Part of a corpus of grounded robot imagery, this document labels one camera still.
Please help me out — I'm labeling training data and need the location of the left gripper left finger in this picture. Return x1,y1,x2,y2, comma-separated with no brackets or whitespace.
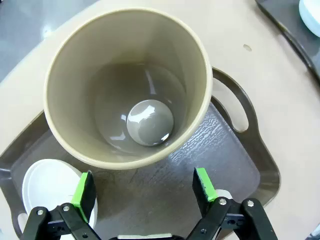
19,170,106,240

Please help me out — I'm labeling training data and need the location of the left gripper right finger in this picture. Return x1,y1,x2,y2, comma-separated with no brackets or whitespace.
186,167,280,240

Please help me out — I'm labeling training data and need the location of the white bowl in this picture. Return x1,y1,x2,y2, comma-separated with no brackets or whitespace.
21,158,99,230

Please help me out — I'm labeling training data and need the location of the beige plastic cup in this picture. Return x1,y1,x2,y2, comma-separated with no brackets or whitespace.
43,7,214,171

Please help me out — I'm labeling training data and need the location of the dark brown serving tray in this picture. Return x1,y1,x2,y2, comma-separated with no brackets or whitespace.
0,66,281,240

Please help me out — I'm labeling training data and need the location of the light blue bowl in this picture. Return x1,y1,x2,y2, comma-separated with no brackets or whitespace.
298,0,320,38

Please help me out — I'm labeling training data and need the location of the dark tray with handles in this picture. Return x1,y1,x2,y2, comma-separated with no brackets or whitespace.
254,0,320,85

